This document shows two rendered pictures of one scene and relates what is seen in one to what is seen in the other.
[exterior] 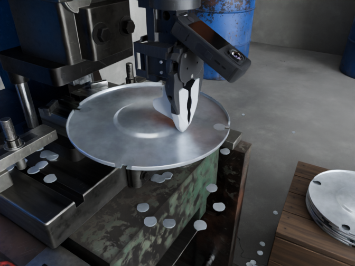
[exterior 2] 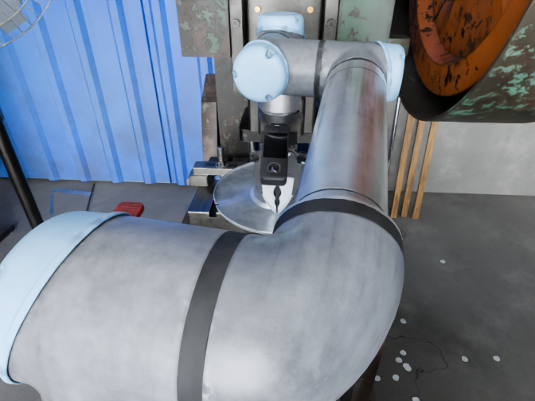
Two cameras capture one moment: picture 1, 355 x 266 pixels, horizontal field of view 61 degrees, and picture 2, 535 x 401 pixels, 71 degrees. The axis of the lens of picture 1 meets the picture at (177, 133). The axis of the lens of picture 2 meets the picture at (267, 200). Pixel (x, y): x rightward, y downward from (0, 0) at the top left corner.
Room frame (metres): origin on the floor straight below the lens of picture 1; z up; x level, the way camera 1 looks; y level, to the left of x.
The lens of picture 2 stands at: (0.12, -0.55, 1.22)
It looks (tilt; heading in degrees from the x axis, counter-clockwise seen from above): 33 degrees down; 62
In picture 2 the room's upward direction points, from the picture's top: straight up
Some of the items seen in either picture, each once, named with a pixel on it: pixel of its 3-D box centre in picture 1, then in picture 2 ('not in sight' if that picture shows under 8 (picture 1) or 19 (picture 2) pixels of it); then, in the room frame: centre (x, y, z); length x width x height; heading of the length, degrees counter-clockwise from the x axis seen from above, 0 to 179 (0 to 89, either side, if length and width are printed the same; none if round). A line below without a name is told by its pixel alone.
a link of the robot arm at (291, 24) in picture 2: not in sight; (279, 51); (0.44, 0.00, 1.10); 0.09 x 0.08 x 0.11; 49
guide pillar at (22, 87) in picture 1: (24, 95); (252, 139); (0.53, 0.30, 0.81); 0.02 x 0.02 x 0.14
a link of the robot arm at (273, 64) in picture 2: not in sight; (278, 67); (0.39, -0.08, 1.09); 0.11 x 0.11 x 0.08; 49
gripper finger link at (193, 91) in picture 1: (178, 101); (285, 188); (0.46, 0.00, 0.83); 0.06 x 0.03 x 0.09; 58
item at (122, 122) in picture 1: (149, 117); (279, 192); (0.48, 0.05, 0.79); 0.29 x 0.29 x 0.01
